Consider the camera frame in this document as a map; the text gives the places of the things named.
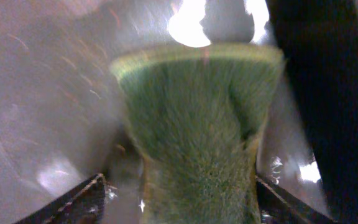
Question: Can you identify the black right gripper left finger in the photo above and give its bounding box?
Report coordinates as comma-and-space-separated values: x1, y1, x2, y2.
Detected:
16, 174, 106, 224

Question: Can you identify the black water tray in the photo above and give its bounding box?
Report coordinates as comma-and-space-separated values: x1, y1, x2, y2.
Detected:
0, 1, 358, 223

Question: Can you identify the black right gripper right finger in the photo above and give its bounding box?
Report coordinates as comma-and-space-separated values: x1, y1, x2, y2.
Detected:
255, 175, 337, 224

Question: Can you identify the green yellow scrub sponge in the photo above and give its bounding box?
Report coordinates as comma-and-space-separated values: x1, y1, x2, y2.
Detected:
109, 43, 286, 223

